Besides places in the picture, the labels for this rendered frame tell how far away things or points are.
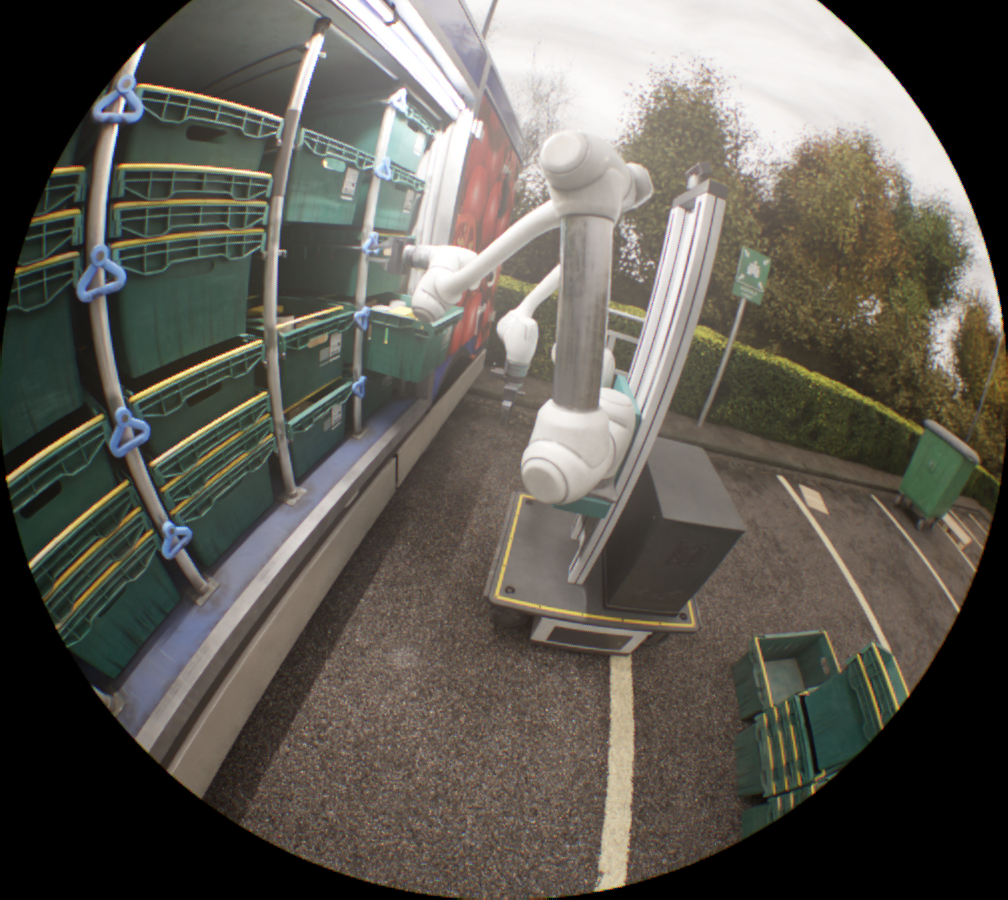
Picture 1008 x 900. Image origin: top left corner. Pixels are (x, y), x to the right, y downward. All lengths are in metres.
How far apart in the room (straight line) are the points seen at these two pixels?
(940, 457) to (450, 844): 6.34
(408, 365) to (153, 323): 0.92
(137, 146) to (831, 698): 2.23
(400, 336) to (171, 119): 1.03
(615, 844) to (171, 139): 2.20
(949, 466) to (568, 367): 5.99
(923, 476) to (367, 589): 6.63
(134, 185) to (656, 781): 2.19
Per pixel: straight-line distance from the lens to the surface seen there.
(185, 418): 0.85
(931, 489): 6.33
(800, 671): 2.41
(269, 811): 1.56
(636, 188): 0.81
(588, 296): 0.63
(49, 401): 0.73
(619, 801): 1.60
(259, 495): 1.12
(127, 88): 0.71
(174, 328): 0.80
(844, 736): 1.54
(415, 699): 1.49
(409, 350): 1.29
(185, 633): 1.02
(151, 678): 1.03
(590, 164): 0.62
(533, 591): 1.40
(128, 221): 0.73
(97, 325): 0.69
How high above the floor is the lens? 1.45
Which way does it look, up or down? 24 degrees down
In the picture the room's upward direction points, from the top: 11 degrees clockwise
